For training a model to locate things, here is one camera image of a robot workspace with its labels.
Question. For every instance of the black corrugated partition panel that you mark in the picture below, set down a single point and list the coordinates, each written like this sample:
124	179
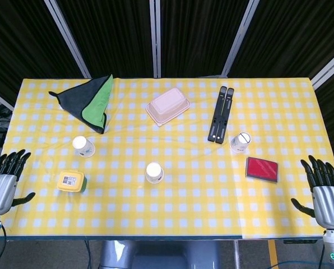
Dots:
21	42
111	36
293	33
195	36

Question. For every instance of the black folding stand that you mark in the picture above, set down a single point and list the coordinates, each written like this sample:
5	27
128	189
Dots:
221	117

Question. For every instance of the green container yellow lid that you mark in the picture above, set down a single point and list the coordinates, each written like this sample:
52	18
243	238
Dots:
71	181

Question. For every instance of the red flat box black rim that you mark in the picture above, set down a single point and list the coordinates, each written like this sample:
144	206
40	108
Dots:
262	169

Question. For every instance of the pink plastic lunch box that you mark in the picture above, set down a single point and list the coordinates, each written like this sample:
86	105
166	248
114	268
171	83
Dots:
168	106

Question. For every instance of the white partition frame post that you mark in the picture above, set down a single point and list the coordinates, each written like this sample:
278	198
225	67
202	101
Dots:
0	98
328	68
155	39
238	39
69	39

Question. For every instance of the grey green microfibre cloth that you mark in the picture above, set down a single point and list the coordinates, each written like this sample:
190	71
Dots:
83	103

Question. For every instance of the white paper cup black-lined base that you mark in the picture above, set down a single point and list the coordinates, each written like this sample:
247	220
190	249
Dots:
240	142

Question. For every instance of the yellow white checked tablecloth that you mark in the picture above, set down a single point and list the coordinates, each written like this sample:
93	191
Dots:
183	201

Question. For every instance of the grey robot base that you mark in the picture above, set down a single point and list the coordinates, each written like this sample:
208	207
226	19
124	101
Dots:
158	256

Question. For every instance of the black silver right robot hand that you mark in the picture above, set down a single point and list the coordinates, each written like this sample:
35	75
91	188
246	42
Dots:
329	204

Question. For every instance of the white floral paper cup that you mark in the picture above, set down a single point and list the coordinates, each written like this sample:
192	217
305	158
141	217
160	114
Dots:
154	172
82	145

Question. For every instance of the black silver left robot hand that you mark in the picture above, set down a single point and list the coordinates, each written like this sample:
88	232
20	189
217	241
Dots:
1	193

